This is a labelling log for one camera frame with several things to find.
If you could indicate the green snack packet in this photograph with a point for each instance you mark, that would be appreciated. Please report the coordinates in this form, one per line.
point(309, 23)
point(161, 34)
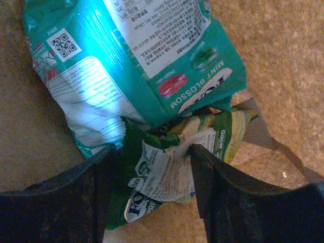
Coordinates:
point(154, 168)

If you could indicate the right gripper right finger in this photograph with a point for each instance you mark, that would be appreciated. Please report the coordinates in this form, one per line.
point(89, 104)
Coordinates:
point(237, 207)

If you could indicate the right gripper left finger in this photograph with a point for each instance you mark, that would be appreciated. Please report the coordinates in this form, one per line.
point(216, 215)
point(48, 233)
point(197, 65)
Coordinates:
point(69, 207)

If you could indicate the teal mint candy bag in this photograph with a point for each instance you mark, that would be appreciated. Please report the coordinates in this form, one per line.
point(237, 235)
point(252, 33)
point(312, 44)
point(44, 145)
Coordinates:
point(149, 61)

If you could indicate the brown paper bag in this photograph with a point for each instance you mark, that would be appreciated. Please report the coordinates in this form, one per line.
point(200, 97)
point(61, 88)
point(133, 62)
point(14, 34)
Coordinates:
point(281, 45)

